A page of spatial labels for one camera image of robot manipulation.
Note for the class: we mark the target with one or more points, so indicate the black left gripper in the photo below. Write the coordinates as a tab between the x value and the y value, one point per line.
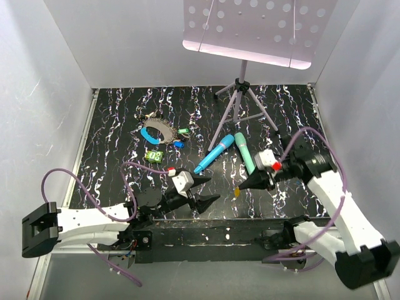
202	201

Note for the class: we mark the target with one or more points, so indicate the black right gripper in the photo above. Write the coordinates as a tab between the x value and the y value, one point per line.
259	179

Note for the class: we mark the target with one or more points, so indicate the orange capped key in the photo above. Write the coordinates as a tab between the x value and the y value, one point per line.
237	192

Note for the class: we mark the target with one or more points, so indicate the blue capped key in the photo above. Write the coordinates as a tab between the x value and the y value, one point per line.
178	144

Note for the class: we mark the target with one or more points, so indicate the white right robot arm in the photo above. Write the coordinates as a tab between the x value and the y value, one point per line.
301	230

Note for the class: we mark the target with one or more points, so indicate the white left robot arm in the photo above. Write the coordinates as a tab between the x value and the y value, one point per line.
50	227

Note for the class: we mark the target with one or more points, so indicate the green toy microphone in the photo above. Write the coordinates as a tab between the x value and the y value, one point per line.
241	144

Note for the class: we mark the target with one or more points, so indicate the green monster key tag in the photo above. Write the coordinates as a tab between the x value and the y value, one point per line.
154	156

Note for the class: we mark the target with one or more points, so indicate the green capped key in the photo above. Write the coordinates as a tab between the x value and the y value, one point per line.
183	131

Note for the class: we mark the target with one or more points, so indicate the pink perforated music stand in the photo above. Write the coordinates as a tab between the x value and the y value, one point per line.
279	33

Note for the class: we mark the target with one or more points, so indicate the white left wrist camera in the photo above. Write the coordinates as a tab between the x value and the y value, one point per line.
183	181

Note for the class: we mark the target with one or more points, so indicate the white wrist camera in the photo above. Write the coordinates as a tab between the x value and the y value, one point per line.
183	181
264	159

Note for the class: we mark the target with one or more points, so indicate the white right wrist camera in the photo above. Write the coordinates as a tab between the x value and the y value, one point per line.
264	159

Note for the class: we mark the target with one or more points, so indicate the black table front rail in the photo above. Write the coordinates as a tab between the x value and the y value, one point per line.
201	240

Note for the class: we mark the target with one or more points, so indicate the aluminium frame right rail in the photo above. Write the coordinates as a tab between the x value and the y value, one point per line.
361	255

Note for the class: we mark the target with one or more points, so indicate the aluminium frame rail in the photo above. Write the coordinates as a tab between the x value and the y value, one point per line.
42	265
361	255

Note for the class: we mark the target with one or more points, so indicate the aluminium frame left rail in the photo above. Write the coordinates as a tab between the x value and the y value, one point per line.
42	265

